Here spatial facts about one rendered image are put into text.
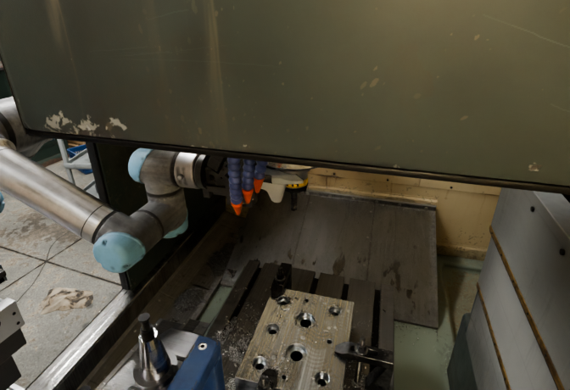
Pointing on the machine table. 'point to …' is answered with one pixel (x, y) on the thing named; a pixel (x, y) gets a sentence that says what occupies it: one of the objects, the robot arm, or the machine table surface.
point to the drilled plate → (314, 354)
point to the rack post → (216, 377)
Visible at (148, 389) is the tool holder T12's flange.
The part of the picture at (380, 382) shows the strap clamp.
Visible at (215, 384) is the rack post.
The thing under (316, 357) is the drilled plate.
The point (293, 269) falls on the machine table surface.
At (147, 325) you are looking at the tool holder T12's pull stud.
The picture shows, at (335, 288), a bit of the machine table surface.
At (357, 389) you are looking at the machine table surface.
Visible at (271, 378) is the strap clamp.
